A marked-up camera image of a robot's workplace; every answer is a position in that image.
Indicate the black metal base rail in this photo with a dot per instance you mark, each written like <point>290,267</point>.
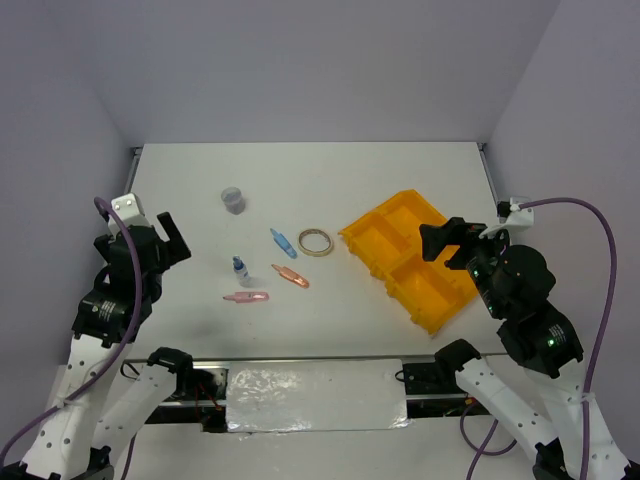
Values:
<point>427,394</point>

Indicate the blue highlighter pen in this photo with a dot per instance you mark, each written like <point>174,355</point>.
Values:
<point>283,243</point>

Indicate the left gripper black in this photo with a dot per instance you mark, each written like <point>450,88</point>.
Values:
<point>177,249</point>

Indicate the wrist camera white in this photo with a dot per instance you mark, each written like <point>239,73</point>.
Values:
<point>130,211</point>
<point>512,218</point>

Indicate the yellow plastic compartment bin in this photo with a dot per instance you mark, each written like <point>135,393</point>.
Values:
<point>387,240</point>

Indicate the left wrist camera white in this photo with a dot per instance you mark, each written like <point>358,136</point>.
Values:
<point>130,211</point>

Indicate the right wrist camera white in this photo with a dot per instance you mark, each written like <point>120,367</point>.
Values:
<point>512,218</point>

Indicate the small blue-capped glue bottle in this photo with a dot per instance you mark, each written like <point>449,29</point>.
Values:
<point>241,272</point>

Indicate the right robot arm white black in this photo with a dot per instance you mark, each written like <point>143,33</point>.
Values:
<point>572,441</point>

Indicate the clear tape roll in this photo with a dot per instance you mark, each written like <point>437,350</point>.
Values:
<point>315,242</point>

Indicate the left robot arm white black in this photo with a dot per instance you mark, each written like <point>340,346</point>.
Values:
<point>78,436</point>

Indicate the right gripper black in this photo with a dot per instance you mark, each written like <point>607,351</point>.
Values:
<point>455,229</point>

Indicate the silver foil covered panel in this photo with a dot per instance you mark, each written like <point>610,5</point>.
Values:
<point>315,396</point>

